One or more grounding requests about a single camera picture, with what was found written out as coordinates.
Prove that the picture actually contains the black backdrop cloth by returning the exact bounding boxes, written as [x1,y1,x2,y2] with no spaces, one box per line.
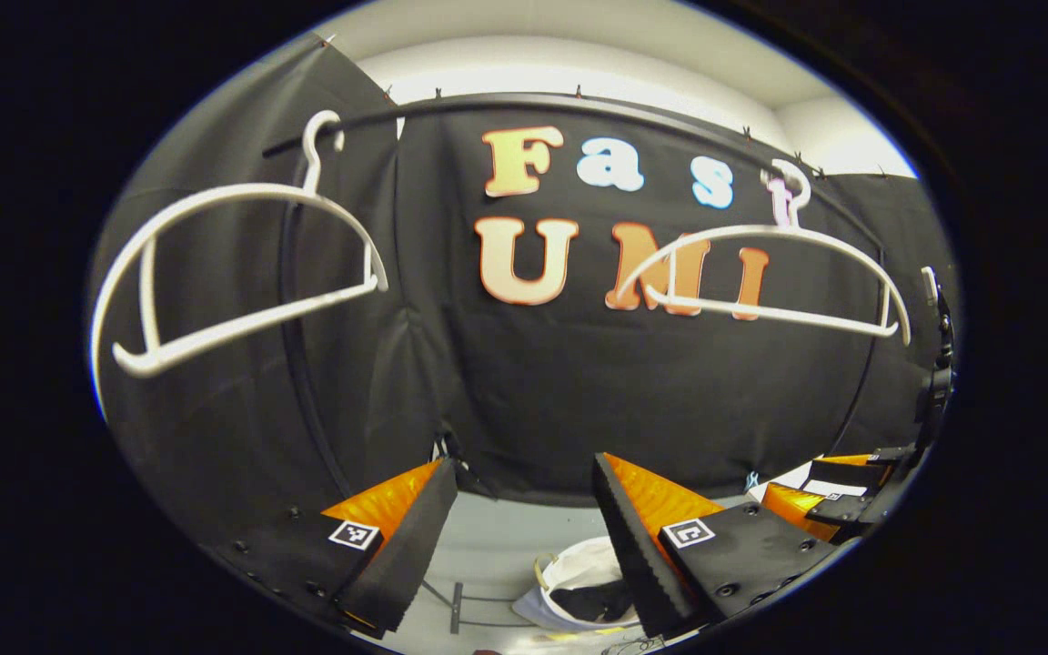
[87,36,957,547]

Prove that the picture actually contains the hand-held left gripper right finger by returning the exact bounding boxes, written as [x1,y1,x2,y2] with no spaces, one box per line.
[591,451,841,640]

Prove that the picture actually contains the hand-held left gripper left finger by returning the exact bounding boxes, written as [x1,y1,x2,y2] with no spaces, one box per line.
[201,458,459,638]

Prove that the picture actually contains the black clothes rack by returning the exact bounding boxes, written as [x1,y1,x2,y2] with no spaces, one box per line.
[260,91,884,635]

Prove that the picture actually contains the white plastic hanger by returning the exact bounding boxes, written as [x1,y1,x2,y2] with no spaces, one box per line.
[90,109,390,379]
[613,159,913,347]

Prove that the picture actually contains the white laundry hamper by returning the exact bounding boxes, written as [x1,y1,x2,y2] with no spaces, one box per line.
[513,535,648,635]

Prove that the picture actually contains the black knit garment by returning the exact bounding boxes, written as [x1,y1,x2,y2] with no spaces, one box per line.
[549,579,636,624]

